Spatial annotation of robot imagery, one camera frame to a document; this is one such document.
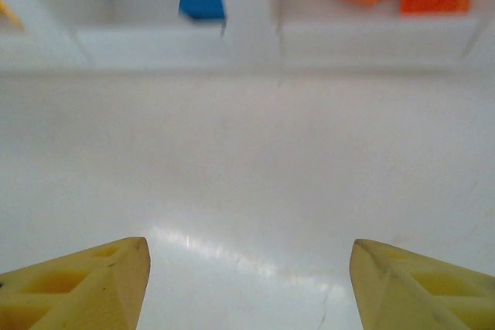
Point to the white plastic bin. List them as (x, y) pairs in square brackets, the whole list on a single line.
[(367, 42), (154, 48), (46, 48)]

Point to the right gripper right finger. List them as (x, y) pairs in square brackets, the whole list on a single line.
[(425, 299)]

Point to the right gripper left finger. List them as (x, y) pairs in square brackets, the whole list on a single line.
[(69, 295)]

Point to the yellow lego brick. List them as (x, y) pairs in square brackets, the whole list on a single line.
[(7, 15)]

